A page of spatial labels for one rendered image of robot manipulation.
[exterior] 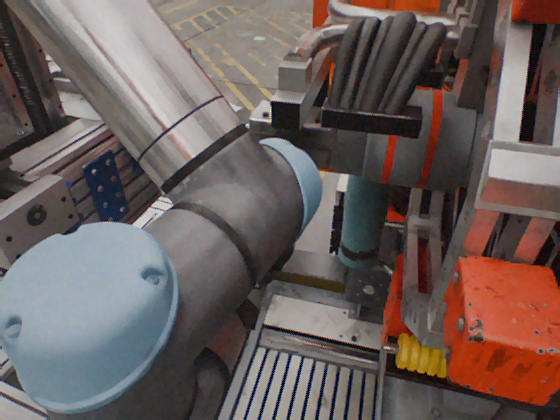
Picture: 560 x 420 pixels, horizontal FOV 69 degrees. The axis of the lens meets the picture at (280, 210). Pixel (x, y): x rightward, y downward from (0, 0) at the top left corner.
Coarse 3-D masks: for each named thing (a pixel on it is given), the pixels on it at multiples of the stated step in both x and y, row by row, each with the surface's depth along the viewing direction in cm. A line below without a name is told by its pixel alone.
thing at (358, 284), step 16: (384, 240) 108; (400, 240) 110; (384, 256) 103; (352, 272) 105; (368, 272) 103; (384, 272) 101; (352, 288) 107; (368, 288) 106; (384, 288) 104; (352, 304) 131; (368, 304) 110; (384, 304) 108; (368, 320) 126
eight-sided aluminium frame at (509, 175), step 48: (528, 48) 32; (480, 144) 34; (528, 144) 31; (432, 192) 83; (480, 192) 32; (528, 192) 31; (432, 240) 76; (480, 240) 35; (528, 240) 33; (432, 288) 67; (432, 336) 44
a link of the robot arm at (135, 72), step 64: (64, 0) 23; (128, 0) 24; (64, 64) 25; (128, 64) 24; (192, 64) 26; (128, 128) 25; (192, 128) 25; (192, 192) 26; (256, 192) 26; (320, 192) 31; (256, 256) 24
